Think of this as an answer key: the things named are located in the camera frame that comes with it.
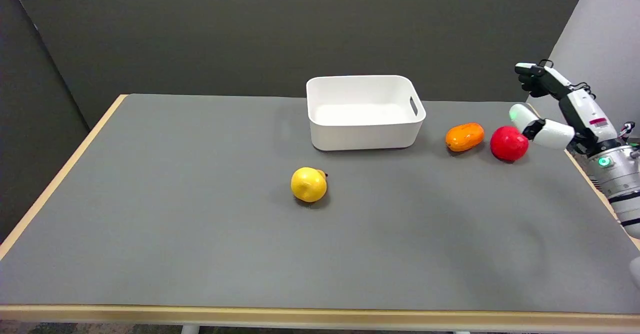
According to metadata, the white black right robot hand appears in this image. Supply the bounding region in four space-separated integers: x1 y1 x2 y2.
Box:
508 60 636 156

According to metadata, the red tomato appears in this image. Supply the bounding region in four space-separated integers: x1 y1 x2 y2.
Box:
490 126 530 163

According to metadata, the orange oval fruit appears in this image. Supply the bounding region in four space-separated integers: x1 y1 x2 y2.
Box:
445 122 485 153

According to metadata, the white plastic bin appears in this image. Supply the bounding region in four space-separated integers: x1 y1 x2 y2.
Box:
305 75 427 152

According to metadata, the yellow pear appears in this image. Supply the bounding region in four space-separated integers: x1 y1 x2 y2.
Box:
290 167 329 204

